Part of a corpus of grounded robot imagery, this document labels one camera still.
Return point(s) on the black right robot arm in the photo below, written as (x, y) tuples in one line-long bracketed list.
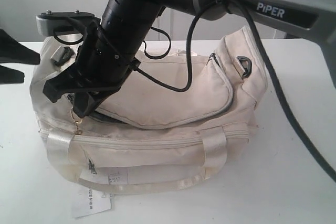
[(313, 20)]

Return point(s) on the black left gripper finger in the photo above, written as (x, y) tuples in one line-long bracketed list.
[(14, 52)]

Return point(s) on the cream fabric duffel bag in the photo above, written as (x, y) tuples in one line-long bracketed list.
[(148, 139)]

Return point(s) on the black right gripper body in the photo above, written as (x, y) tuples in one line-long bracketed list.
[(110, 46)]

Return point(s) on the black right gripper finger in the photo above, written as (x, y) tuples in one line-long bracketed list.
[(64, 82), (85, 103), (11, 76)]

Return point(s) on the white paper hang tag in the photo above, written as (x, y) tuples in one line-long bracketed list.
[(86, 201)]

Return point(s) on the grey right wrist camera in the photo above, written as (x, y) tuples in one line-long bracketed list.
[(63, 23)]

